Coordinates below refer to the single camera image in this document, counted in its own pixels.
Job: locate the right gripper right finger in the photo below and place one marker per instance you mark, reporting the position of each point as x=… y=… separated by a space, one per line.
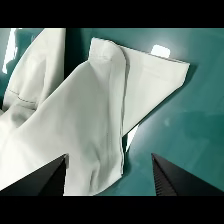
x=176 y=181

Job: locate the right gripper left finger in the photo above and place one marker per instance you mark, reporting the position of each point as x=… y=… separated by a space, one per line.
x=46 y=180

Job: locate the white shirt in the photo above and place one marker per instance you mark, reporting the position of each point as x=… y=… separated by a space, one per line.
x=83 y=120

